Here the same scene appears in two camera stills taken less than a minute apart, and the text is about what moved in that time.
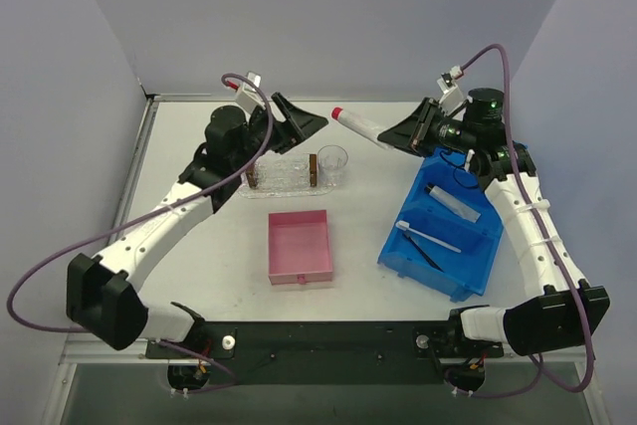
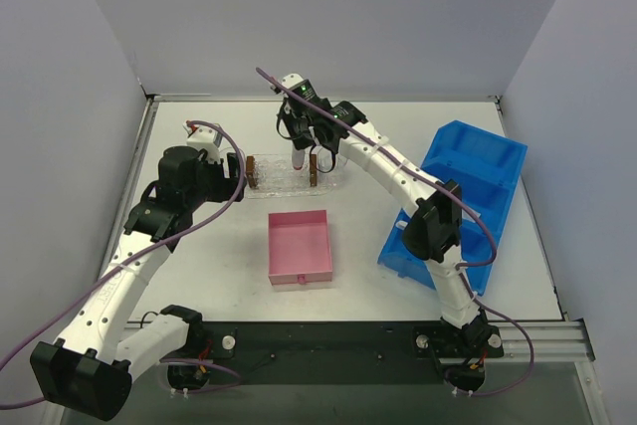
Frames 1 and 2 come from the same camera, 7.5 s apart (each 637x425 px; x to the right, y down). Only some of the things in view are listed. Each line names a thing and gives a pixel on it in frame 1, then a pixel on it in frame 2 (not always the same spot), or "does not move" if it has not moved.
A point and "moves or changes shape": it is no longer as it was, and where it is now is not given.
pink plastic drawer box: (299, 248) does not move
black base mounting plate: (333, 352) does not move
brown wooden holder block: (313, 170) does not move
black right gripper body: (426, 127) -> (309, 136)
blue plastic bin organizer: (446, 232) does not move
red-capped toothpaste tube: (360, 124) moves or changes shape
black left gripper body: (279, 122) -> (234, 172)
